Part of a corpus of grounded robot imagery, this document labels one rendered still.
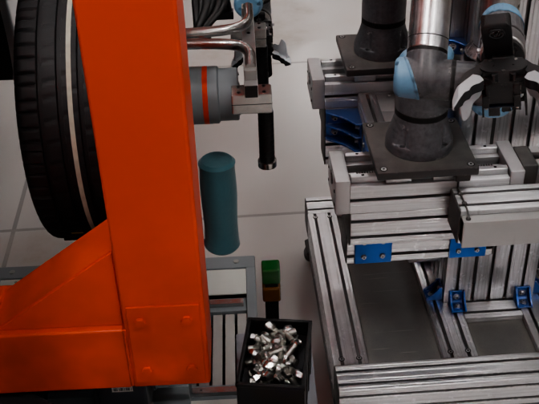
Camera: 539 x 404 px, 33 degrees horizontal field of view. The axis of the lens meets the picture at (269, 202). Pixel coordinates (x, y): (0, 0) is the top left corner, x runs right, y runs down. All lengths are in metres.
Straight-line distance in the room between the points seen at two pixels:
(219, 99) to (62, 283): 0.64
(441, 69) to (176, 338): 0.72
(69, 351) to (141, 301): 0.20
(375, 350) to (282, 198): 1.06
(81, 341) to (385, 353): 0.89
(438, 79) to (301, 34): 2.93
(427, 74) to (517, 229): 0.51
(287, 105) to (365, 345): 1.72
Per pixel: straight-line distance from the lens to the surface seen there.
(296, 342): 1.95
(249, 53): 2.07
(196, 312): 1.80
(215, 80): 2.19
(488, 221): 2.04
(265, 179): 3.47
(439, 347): 2.46
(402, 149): 2.05
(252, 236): 3.18
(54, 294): 1.82
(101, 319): 1.85
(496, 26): 1.48
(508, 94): 1.52
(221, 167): 2.18
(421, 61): 1.71
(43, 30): 2.01
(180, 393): 2.45
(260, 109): 2.05
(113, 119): 1.57
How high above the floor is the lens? 1.90
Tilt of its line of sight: 35 degrees down
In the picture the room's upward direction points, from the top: 2 degrees counter-clockwise
